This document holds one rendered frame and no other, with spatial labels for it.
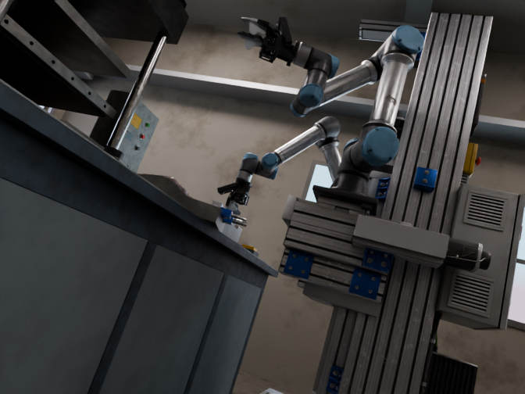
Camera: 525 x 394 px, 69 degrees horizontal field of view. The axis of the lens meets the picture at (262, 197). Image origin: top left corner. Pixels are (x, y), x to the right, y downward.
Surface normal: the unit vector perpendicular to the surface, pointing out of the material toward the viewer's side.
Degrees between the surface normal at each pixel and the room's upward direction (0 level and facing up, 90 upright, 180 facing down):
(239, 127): 90
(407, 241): 90
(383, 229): 90
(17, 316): 90
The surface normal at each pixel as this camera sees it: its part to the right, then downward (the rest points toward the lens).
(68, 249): 0.92, 0.21
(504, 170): -0.23, -0.32
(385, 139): 0.15, -0.07
